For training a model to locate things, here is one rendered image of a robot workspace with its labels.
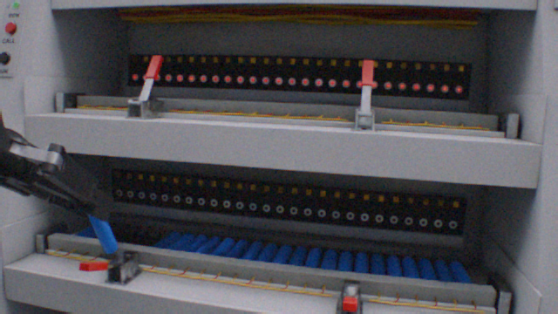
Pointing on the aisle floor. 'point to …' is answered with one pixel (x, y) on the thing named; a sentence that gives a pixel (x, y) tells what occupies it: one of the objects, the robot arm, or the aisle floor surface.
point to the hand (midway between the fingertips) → (83, 200)
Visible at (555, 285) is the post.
